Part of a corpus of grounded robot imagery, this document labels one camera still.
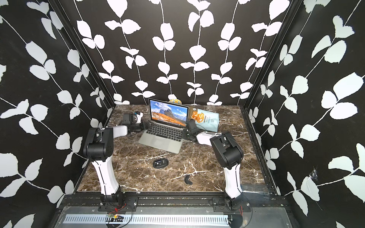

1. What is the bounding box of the small circuit board with wires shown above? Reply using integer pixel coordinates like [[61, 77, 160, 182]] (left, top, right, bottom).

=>
[[106, 215, 124, 224]]

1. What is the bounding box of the yellow blue patterned bowl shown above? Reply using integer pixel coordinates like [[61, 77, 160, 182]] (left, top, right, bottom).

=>
[[169, 99, 182, 105]]

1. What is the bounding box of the light blue chips bag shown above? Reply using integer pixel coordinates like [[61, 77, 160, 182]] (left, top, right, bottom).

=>
[[188, 108, 219, 132]]

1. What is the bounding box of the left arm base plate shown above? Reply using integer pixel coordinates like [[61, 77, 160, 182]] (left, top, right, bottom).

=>
[[98, 195, 139, 213]]

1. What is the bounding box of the black wireless mouse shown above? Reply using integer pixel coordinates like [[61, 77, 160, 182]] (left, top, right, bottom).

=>
[[153, 158, 169, 169]]

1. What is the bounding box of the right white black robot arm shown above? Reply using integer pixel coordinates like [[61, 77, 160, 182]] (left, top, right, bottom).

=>
[[183, 119, 244, 211]]

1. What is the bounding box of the silver laptop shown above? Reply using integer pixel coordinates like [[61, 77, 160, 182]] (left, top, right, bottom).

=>
[[138, 99, 189, 154]]

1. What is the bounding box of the perforated metal rail strip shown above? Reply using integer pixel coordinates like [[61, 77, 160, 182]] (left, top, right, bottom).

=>
[[62, 214, 229, 226]]

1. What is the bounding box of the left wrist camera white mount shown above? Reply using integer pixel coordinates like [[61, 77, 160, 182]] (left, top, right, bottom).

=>
[[134, 111, 143, 124]]

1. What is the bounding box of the black mouse battery cover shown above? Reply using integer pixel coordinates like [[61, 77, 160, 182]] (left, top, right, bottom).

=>
[[184, 174, 193, 185]]

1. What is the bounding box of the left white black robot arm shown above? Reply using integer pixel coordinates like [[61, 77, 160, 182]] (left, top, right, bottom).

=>
[[83, 111, 149, 208]]

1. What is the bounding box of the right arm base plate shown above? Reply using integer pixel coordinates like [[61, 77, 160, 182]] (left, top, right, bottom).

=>
[[212, 195, 252, 214]]

